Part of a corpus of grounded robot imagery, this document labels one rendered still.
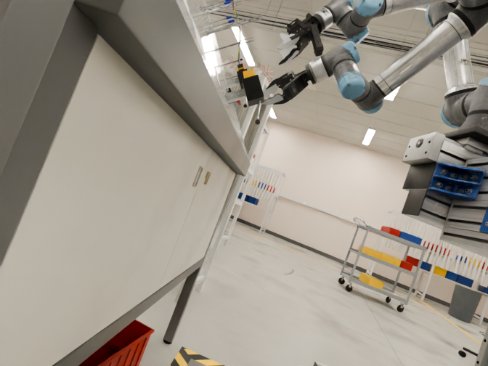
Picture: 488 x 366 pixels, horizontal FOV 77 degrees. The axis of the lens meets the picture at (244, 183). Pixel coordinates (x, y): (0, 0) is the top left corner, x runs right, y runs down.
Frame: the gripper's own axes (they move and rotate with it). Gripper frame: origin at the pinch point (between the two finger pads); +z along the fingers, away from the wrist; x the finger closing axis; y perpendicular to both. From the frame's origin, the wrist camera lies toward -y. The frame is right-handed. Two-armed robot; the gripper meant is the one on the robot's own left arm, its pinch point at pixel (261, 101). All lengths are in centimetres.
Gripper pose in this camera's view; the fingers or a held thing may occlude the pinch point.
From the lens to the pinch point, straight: 116.6
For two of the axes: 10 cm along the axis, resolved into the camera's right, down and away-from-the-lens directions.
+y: 1.7, -5.0, 8.5
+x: -4.9, -7.9, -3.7
